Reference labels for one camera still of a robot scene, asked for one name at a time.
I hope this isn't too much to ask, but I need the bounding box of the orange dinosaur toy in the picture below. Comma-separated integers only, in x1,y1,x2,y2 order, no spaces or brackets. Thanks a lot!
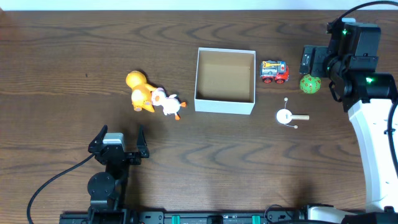
126,70,156,113

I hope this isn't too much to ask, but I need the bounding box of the red grey toy truck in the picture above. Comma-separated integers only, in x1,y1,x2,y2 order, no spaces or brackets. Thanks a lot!
260,60,289,84

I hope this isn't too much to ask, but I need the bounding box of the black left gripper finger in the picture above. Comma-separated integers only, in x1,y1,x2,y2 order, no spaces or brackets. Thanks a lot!
88,125,108,153
136,125,148,152

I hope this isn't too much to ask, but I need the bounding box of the white wooden rattle drum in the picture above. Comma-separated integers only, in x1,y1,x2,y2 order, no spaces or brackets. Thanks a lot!
276,97,310,129

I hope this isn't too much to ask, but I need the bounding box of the white cardboard box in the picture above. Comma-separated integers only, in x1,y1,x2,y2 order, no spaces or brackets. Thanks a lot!
194,47,256,115

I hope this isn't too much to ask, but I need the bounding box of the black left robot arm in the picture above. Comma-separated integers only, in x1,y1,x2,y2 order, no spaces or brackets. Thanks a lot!
87,126,149,223

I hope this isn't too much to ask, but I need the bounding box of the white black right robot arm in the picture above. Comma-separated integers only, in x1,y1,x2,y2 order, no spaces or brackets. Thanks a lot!
300,19,397,223

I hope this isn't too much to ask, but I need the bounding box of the green number ball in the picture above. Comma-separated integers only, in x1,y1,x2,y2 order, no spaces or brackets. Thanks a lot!
299,74,322,94

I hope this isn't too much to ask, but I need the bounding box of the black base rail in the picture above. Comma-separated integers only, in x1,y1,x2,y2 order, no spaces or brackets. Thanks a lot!
59,208,306,224

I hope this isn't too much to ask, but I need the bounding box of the white pink duck toy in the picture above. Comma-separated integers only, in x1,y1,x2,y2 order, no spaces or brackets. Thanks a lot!
151,88,187,121

